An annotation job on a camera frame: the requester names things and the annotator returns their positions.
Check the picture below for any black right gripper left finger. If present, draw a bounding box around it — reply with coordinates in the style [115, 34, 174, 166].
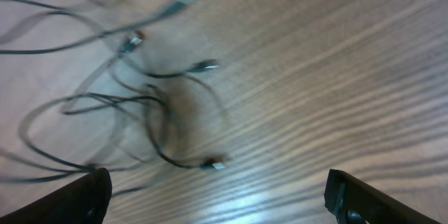
[1, 168, 112, 224]

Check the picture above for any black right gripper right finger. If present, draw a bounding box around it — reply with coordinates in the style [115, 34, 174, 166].
[324, 169, 438, 224]

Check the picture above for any thick black cable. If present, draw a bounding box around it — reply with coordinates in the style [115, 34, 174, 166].
[17, 59, 228, 172]

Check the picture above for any thin black usb cable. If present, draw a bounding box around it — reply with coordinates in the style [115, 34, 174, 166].
[0, 0, 200, 55]

